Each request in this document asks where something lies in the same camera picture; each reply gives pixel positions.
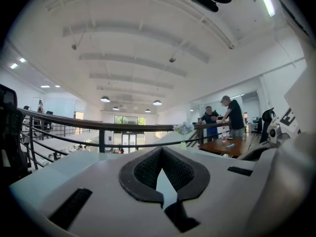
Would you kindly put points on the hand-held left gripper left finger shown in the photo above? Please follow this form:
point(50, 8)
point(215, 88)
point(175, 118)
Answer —
point(98, 174)

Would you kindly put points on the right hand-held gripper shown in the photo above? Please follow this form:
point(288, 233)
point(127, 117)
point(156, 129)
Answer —
point(295, 107)

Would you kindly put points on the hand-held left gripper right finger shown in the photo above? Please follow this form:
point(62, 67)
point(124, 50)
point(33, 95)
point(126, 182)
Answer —
point(222, 181)

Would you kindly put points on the black headrest office chair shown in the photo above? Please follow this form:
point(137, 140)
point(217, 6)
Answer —
point(267, 122)

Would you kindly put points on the brown wooden table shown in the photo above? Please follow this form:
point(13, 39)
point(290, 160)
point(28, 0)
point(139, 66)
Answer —
point(222, 148)

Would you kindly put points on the small blue object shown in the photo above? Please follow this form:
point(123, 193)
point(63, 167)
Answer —
point(230, 146)

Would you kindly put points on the black phone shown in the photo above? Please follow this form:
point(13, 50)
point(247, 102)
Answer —
point(230, 138)

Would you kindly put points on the clear plastic bottle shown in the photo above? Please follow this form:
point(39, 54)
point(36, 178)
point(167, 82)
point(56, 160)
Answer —
point(224, 136)

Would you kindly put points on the dark metal railing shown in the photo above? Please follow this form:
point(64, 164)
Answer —
point(98, 126)

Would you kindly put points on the glass entrance door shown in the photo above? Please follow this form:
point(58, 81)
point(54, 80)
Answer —
point(129, 134)

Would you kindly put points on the white vase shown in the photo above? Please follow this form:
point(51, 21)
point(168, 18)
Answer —
point(183, 146)

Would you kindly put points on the pale flower bouquet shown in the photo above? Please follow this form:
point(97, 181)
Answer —
point(184, 128)

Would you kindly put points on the dome pendant lamp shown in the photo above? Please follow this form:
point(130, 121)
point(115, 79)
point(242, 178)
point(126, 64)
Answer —
point(115, 108)
point(147, 110)
point(105, 99)
point(157, 102)

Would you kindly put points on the black mesh office chair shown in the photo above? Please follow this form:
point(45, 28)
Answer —
point(10, 132)

